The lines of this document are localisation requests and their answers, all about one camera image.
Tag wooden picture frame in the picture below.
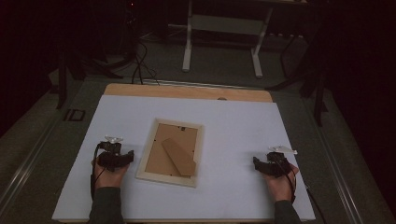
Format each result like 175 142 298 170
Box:
135 117 205 189

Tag white metal stand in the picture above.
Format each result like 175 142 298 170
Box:
181 0 276 79

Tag person's right hand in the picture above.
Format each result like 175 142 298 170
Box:
262 163 301 203

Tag person's left hand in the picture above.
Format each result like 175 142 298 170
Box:
92 156 131 189

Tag metal floor rail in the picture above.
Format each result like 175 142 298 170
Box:
302 92 366 224
0 111 64 216

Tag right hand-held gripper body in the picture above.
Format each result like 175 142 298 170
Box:
261 145 299 179

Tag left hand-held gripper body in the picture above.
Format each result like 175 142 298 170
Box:
97 134 129 173

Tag black metal stand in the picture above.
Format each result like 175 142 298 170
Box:
55 43 125 110
266 29 331 128

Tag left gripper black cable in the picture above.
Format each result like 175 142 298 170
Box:
90 142 107 200

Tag black floor cables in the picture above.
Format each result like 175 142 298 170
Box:
130 39 161 87

